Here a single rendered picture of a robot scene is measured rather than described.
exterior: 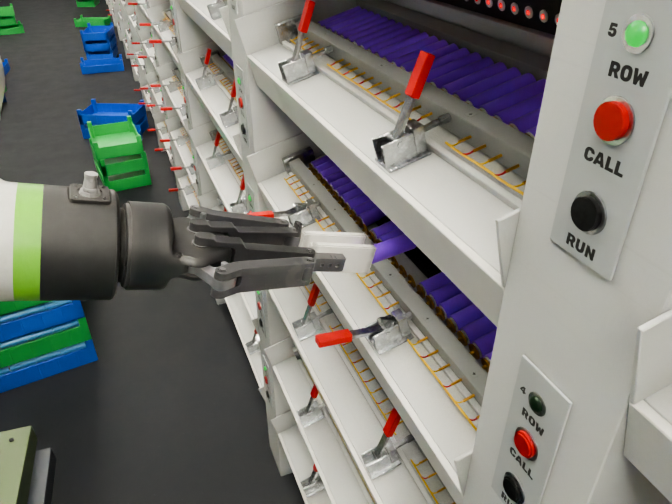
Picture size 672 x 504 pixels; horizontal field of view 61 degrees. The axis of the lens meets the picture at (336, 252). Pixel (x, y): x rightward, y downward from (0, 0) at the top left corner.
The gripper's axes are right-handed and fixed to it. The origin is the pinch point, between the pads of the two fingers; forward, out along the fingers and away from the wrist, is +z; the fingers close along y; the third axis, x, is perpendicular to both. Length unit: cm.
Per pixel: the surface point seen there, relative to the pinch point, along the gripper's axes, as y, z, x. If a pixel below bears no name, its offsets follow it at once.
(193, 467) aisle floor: 48, 6, 86
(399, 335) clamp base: -6.0, 6.3, 6.1
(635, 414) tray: -32.9, -1.3, -10.3
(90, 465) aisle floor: 57, -16, 92
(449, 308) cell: -6.6, 10.7, 2.4
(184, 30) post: 108, 2, -2
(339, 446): 13, 19, 45
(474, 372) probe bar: -15.2, 8.2, 3.2
